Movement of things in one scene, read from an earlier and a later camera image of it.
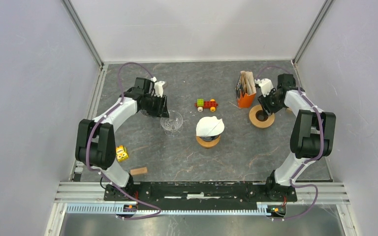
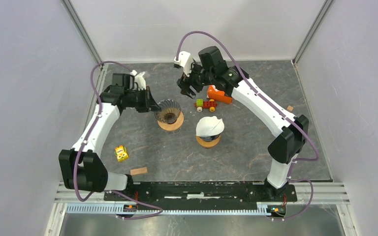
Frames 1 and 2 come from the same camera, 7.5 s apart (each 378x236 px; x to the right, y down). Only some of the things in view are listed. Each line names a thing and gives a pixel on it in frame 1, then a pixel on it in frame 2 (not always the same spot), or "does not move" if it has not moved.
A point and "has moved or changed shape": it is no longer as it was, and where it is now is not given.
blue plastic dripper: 209,138 does not move
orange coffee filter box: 245,90 has moved or changed shape
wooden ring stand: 259,118 has moved or changed shape
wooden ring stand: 207,144 does not move
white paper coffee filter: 209,126 does not move
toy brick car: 211,104 does not move
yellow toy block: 121,154 does not move
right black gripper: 264,102 -> 184,82
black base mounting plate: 201,193 does not move
